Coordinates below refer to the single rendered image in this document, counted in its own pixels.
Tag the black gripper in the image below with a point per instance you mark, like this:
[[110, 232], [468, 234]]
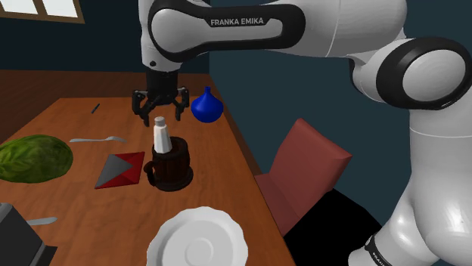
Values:
[[161, 85]]

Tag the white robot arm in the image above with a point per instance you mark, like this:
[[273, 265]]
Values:
[[368, 33]]

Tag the white salt shaker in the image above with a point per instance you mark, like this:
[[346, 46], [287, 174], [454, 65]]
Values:
[[161, 137]]

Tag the blue round vase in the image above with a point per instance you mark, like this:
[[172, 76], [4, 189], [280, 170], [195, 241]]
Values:
[[207, 106]]

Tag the dark brown wooden mug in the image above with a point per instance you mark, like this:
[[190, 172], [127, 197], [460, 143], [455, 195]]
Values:
[[172, 167]]

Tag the dark blue pen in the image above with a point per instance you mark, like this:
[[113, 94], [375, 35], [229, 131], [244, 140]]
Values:
[[95, 108]]

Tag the silver spoon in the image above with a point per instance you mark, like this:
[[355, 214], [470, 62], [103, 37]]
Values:
[[96, 140]]

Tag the red and grey flat box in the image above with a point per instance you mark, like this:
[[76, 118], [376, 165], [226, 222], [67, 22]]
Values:
[[123, 170]]

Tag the white plate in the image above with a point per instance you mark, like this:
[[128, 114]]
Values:
[[197, 239]]

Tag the green cabbage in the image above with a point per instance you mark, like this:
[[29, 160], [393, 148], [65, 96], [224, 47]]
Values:
[[33, 158]]

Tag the red chair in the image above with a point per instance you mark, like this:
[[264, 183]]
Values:
[[306, 173]]

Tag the silver knife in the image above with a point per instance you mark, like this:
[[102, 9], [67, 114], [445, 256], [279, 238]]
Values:
[[41, 221]]

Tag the dark grey box appliance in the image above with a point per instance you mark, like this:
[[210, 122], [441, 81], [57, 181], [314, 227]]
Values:
[[18, 239]]

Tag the black robot stand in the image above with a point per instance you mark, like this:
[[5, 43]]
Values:
[[328, 228]]

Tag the window with wooden frame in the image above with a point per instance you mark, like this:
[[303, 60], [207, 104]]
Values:
[[42, 9]]

